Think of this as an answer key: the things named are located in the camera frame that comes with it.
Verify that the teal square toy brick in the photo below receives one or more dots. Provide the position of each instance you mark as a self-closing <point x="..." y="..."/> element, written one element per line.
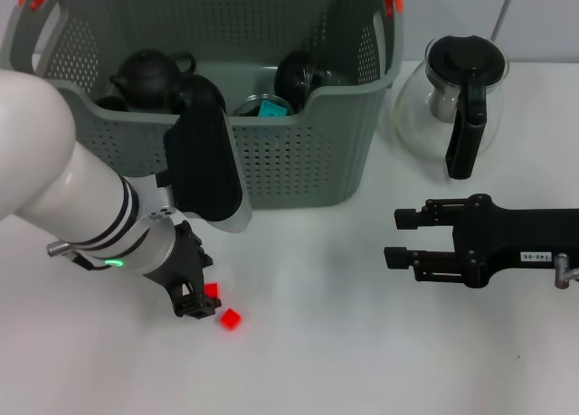
<point x="272" y="109"/>

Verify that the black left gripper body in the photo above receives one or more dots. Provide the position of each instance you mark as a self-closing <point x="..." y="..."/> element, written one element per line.
<point x="181" y="266"/>

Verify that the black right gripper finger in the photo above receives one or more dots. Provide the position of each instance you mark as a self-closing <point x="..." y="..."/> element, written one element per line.
<point x="407" y="218"/>
<point x="398" y="257"/>

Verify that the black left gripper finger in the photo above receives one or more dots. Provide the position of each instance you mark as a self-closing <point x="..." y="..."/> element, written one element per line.
<point x="199" y="307"/>
<point x="206" y="261"/>

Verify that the glass teacup black holder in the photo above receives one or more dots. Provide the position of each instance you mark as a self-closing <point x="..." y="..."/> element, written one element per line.
<point x="199" y="94"/>
<point x="251" y="107"/>
<point x="294" y="78"/>

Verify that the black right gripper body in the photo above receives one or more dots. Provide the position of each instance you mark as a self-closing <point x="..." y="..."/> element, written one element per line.
<point x="520" y="238"/>

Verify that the small red toy brick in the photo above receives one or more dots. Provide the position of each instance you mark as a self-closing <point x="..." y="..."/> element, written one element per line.
<point x="211" y="289"/>
<point x="230" y="319"/>

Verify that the grey perforated plastic storage bin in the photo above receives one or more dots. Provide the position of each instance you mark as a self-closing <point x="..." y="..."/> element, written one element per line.
<point x="294" y="162"/>

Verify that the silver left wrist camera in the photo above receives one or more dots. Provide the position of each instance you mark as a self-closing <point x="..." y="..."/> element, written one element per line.
<point x="203" y="171"/>

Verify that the glass coffee pot black lid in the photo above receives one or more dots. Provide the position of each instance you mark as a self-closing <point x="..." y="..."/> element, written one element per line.
<point x="466" y="58"/>

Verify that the black clay teapot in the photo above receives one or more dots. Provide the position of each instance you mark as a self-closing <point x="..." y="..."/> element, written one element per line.
<point x="145" y="80"/>

